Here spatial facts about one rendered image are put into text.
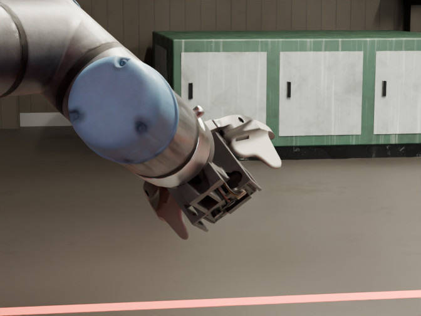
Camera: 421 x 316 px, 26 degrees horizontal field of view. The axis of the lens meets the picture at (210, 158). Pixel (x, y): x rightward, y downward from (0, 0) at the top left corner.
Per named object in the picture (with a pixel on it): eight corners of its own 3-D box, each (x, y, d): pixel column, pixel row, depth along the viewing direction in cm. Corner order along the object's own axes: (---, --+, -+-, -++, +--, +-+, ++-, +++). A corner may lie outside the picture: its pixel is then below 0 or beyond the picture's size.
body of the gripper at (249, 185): (205, 235, 92) (170, 217, 81) (159, 169, 95) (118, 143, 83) (265, 189, 91) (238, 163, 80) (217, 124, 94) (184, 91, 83)
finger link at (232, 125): (245, 149, 97) (189, 165, 91) (235, 136, 98) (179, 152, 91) (268, 121, 94) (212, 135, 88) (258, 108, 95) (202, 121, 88)
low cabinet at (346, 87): (387, 122, 846) (390, 29, 832) (475, 157, 653) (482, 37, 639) (152, 126, 817) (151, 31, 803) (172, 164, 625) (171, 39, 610)
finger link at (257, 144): (296, 169, 99) (241, 187, 92) (265, 128, 101) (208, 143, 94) (312, 152, 97) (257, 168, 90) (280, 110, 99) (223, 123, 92)
